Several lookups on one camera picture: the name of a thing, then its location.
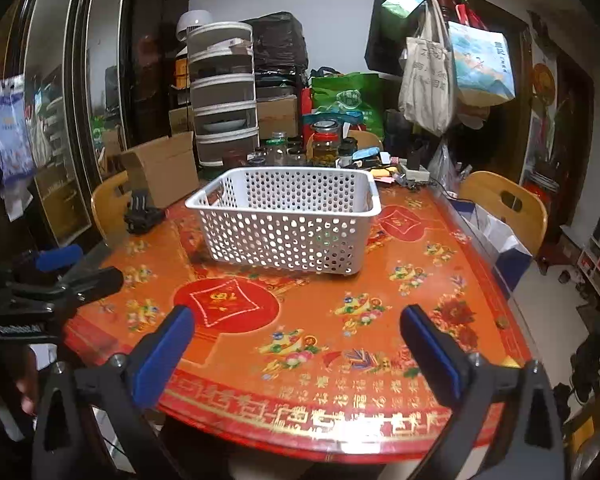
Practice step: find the white blue paper bag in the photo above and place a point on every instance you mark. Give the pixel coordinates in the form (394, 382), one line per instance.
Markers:
(508, 257)

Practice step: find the red lid pickle jar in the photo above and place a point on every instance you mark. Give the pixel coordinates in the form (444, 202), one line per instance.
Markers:
(325, 143)

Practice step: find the dark cabinet with mirror doors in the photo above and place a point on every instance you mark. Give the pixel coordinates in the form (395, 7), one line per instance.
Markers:
(98, 81)

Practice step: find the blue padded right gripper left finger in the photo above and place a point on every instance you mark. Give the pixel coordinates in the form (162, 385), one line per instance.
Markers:
(154, 359)

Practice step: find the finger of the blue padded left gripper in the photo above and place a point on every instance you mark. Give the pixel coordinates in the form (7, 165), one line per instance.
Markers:
(58, 258)

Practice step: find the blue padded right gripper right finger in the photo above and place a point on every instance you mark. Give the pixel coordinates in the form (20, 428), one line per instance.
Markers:
(439, 358)

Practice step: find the white tiered storage rack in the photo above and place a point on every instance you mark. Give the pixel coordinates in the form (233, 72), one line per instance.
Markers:
(222, 87)

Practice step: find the wooden chair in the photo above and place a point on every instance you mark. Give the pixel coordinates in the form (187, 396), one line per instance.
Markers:
(109, 203)
(520, 209)

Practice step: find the blue printed tote bag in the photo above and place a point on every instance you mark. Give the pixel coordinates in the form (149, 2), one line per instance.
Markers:
(484, 74)

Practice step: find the wooden chair right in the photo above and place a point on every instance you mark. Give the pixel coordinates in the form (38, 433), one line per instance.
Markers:
(520, 209)

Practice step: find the white perforated plastic basket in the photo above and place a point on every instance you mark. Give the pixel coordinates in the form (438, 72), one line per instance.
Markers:
(297, 219)

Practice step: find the black phone clamp mount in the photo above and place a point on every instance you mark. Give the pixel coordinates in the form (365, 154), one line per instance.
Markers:
(139, 217)

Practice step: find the person's left hand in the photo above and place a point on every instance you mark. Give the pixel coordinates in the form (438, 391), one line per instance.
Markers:
(19, 367)

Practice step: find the green lid glass jar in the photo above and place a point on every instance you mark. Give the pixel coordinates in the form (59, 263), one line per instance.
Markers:
(276, 151)

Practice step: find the wooden chair left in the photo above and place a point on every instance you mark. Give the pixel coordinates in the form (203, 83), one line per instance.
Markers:
(109, 203)

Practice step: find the green shopping bag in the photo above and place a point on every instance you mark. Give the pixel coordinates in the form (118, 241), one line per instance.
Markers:
(358, 95)

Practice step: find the brown cardboard box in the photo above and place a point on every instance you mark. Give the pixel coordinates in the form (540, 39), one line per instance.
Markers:
(164, 167)

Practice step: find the black luggage bag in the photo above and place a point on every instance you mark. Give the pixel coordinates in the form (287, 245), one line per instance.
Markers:
(278, 42)

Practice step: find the cardboard box on stack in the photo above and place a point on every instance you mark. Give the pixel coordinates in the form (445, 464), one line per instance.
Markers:
(278, 115)

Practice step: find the beige canvas tote bag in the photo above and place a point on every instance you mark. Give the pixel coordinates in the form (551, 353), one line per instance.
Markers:
(427, 94)

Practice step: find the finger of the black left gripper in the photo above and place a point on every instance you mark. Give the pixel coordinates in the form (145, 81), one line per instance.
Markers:
(96, 285)

